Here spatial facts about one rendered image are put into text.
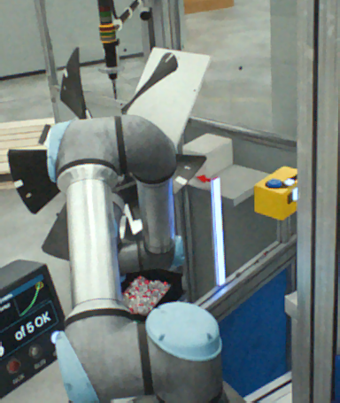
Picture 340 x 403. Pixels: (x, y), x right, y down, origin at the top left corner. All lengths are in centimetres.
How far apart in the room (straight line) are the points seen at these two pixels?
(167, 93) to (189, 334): 127
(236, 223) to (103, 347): 174
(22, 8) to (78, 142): 601
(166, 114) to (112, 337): 121
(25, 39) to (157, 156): 606
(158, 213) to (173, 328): 41
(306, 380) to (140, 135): 53
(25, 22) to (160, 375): 636
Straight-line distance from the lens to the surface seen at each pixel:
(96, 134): 125
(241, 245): 278
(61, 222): 192
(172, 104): 216
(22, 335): 129
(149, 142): 125
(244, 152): 256
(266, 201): 191
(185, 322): 107
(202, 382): 109
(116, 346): 106
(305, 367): 108
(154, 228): 146
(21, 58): 731
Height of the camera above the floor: 192
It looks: 25 degrees down
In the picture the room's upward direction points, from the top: 5 degrees counter-clockwise
